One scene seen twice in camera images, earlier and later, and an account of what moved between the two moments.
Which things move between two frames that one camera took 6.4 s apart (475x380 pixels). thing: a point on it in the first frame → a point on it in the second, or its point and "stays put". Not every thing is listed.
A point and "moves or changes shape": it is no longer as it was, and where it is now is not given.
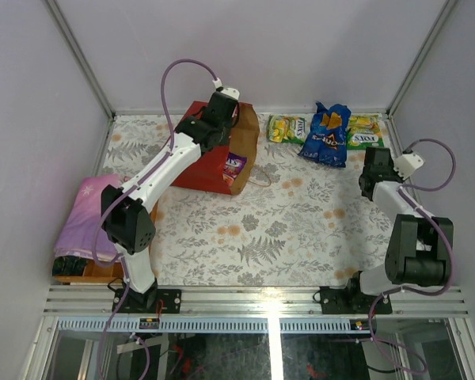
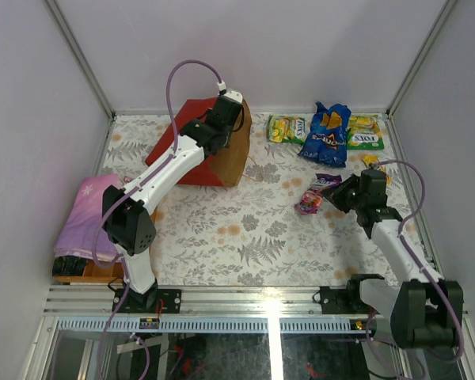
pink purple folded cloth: (77, 237) stays put
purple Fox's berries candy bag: (233, 167) → (312, 198)
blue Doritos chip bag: (327, 143) stays put
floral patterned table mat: (295, 223) stays put
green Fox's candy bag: (281, 128) stays put
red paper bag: (226, 169) moves or changes shape
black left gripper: (225, 119) stays put
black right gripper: (391, 165) → (335, 194)
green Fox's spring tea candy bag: (363, 131) stays put
